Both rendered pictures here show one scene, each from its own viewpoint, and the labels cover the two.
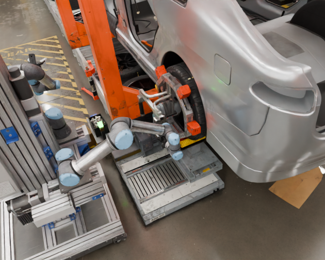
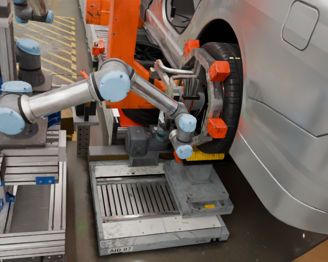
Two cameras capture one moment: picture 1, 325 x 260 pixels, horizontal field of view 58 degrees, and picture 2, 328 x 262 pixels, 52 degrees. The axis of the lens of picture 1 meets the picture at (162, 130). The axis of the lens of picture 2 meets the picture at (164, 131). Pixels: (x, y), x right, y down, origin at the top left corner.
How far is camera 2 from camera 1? 0.68 m
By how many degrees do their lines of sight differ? 9
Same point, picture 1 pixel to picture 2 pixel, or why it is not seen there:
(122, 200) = (78, 212)
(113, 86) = (122, 51)
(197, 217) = not seen: outside the picture
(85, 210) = (20, 204)
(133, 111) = (137, 98)
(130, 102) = not seen: hidden behind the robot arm
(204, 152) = (212, 182)
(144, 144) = (136, 145)
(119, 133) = (112, 71)
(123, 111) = not seen: hidden behind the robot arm
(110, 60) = (130, 10)
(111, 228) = (46, 239)
